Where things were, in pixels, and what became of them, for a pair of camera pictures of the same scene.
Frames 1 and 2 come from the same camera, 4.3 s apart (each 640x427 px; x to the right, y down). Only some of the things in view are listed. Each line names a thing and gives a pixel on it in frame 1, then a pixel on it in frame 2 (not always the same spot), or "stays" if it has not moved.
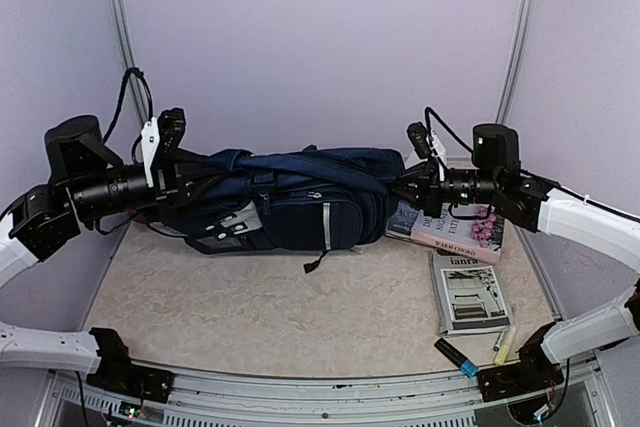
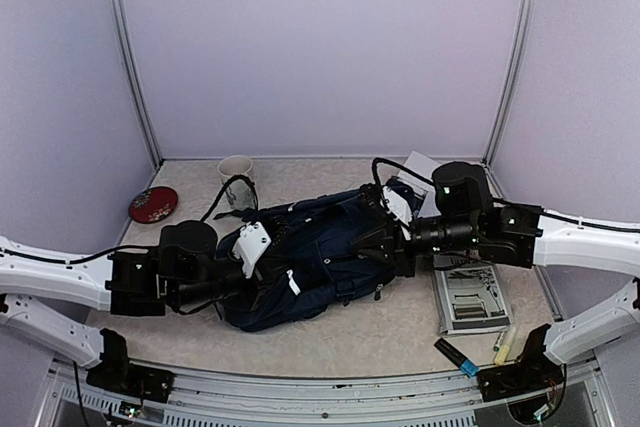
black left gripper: (166, 190) → (273, 263)
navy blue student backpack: (295, 199) → (277, 264)
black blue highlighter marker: (465, 366) stays
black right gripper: (426, 194) → (386, 242)
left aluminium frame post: (119, 19) stays
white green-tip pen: (498, 341) stays
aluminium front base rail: (586, 398) stays
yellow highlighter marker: (502, 355) stays
